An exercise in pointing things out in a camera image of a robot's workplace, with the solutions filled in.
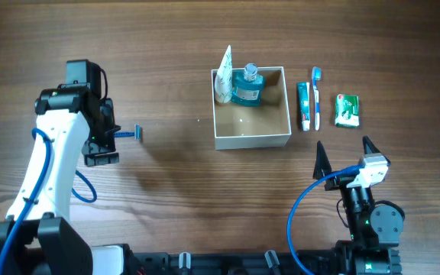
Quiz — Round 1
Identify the blue white toothbrush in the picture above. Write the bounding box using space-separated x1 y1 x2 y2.
312 66 322 131

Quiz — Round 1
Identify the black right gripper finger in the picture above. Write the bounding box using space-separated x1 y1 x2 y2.
362 136 390 165
312 141 332 180

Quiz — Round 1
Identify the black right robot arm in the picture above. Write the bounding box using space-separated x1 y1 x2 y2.
308 136 405 275

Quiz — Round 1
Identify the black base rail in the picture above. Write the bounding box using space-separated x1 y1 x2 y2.
134 249 403 275

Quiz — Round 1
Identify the green white soap pack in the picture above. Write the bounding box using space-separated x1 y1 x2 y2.
335 94 360 128

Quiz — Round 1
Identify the white leaf-print tube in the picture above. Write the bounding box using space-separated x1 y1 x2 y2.
214 45 233 104

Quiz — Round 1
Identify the blue disposable razor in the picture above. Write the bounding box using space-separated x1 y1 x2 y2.
114 125 142 141

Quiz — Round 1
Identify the blue white toothpaste tube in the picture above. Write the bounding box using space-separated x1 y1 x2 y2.
297 82 310 131

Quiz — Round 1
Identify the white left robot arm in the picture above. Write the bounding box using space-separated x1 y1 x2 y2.
0 60 131 274

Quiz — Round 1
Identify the blue mouthwash bottle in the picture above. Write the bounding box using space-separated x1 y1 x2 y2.
231 63 265 107

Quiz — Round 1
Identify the white open box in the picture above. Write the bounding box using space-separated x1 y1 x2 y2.
212 66 292 150

